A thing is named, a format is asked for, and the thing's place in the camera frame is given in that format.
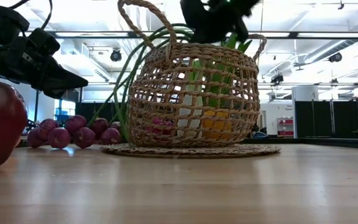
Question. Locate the yellow bell pepper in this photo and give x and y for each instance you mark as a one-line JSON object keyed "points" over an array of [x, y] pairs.
{"points": [[217, 125]]}

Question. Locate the black overhead rig beam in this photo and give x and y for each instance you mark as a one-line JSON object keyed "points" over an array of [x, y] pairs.
{"points": [[73, 34]]}

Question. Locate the black ceiling spotlight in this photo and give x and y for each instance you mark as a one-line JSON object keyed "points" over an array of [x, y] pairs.
{"points": [[116, 55], [277, 78], [335, 57]]}

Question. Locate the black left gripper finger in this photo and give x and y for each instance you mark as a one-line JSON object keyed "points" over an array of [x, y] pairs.
{"points": [[57, 94], [64, 79]]}

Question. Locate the red storage shelf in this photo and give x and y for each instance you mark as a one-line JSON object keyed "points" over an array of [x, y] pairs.
{"points": [[286, 122]]}

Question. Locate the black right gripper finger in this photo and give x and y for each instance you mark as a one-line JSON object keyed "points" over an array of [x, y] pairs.
{"points": [[242, 31]]}

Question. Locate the dark green leafy vegetable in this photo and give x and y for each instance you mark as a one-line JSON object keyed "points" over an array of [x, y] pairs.
{"points": [[217, 88]]}

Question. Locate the braided red onion bunch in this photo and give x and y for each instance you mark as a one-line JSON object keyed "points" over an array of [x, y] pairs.
{"points": [[84, 137]]}

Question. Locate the round woven placemat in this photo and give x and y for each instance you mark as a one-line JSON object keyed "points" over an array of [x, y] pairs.
{"points": [[191, 151]]}

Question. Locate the leek with white stem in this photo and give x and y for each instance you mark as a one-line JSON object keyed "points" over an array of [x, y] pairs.
{"points": [[191, 109]]}

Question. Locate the black room divider panel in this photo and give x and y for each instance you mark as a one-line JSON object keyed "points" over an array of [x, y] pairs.
{"points": [[337, 118], [85, 110]]}

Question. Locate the purple grape bunch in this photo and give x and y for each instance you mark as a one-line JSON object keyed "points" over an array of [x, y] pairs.
{"points": [[160, 124]]}

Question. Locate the green onion bunch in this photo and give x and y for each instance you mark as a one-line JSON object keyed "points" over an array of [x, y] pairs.
{"points": [[122, 118]]}

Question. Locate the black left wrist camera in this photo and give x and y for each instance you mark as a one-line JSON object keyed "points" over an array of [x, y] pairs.
{"points": [[43, 42]]}

